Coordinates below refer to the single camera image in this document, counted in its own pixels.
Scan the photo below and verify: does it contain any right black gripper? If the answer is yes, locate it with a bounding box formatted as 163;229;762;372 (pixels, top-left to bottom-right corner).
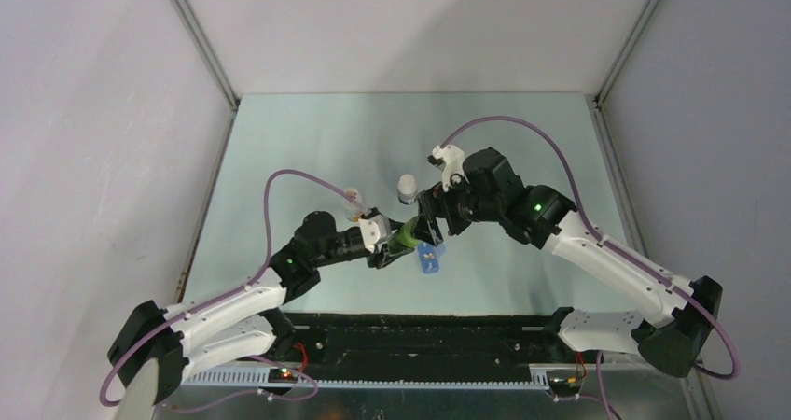
410;168;502;247

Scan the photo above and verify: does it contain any green pill bottle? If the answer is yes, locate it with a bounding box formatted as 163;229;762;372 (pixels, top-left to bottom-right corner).
393;216;422;248

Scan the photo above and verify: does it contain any blue pill organizer box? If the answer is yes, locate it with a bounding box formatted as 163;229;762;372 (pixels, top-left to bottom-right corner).
416;243;446;275

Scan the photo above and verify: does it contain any white bottle orange label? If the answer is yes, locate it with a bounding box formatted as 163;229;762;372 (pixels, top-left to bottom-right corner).
343;188;367;223

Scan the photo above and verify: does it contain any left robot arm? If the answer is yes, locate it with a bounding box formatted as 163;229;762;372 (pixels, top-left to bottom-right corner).
107;211;419;402

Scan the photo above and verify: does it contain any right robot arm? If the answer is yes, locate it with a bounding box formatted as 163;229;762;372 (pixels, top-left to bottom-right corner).
414;145;723;378

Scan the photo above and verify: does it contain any white pill bottle blue label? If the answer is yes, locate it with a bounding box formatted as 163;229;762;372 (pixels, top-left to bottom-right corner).
396;174;418;205

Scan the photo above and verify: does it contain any left control board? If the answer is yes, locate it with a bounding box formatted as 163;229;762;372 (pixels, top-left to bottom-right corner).
267;368;301;384

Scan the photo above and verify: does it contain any control board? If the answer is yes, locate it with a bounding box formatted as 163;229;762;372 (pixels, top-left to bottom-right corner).
267;368;301;384
548;377;584;390

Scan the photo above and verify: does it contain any right control board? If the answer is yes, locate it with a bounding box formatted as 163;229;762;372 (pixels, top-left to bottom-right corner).
548;377;584;390

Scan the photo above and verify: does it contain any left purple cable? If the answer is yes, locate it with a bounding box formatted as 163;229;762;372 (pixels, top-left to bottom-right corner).
98;169;372;409

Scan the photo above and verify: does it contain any purple cable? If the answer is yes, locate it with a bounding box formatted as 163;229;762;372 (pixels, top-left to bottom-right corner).
439;115;742;382
98;169;372;409

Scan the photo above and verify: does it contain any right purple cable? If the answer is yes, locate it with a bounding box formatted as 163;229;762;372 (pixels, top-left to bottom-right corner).
439;115;742;382

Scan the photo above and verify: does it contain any right aluminium frame post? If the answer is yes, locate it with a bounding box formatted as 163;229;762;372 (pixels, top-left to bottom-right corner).
594;0;664;108

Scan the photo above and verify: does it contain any aluminium frame post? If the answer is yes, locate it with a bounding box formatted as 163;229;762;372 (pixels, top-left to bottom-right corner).
170;0;241;111
594;0;664;108

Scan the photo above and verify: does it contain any left aluminium frame post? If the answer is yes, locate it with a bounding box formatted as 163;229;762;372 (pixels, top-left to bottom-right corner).
170;0;241;111

